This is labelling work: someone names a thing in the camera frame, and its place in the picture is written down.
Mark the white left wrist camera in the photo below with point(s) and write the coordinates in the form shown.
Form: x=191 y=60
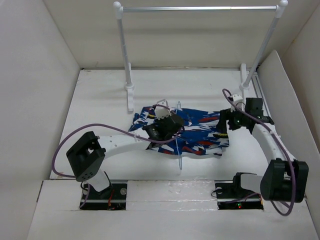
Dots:
x=162 y=109

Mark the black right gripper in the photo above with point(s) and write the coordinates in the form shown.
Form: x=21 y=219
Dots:
x=225 y=114

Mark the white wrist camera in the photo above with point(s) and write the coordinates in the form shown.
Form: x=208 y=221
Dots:
x=162 y=109
x=237 y=102

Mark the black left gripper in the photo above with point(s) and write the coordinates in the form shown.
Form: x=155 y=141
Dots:
x=158 y=121

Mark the white clothes rack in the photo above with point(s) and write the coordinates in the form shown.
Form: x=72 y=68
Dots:
x=168 y=34

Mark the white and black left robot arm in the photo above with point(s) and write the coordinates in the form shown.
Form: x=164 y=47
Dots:
x=88 y=153

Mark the blue patterned trousers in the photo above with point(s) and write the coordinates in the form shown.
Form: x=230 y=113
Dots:
x=200 y=136

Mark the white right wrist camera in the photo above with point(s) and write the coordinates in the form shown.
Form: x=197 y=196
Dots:
x=237 y=102

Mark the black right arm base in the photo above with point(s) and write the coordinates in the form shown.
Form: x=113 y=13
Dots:
x=231 y=196

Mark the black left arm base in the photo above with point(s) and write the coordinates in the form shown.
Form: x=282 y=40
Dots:
x=112 y=199

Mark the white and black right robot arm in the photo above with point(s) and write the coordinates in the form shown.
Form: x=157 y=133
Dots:
x=285 y=178

